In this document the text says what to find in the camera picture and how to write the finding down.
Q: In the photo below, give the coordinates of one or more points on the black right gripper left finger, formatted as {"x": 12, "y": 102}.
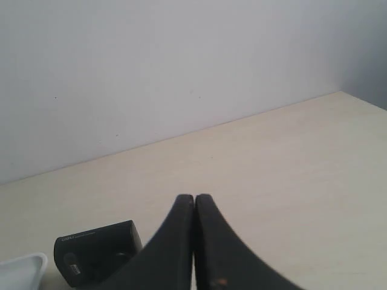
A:
{"x": 166, "y": 260}

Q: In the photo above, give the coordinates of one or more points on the white plastic tray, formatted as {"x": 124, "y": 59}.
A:
{"x": 23, "y": 273}

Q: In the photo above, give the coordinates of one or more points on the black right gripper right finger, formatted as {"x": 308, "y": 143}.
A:
{"x": 223, "y": 260}

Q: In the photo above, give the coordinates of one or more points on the black handheld barcode scanner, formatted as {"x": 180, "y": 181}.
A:
{"x": 87, "y": 258}

